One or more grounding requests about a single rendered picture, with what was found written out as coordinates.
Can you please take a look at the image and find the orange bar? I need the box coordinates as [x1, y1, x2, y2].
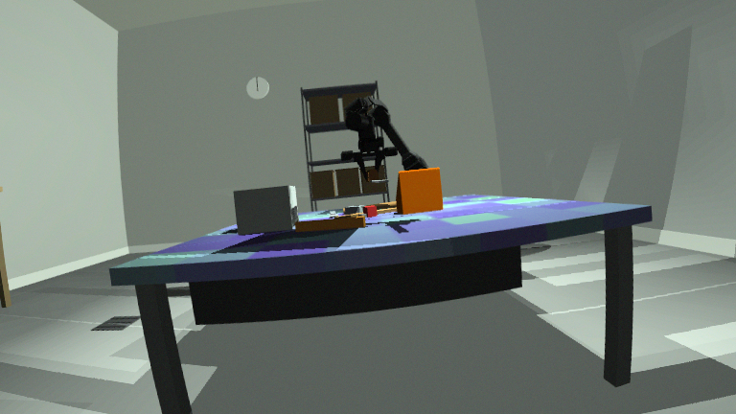
[334, 208, 397, 219]

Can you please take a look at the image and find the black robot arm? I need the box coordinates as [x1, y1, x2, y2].
[344, 96, 428, 171]

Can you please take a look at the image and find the grey metal cabinet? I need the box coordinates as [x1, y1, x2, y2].
[233, 186, 299, 235]

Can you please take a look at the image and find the yellow bar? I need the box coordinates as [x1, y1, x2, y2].
[294, 216, 366, 232]

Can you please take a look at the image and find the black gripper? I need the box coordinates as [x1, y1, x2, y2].
[341, 131, 398, 180]

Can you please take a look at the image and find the brown cylinder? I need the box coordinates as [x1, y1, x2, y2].
[366, 169, 389, 183]

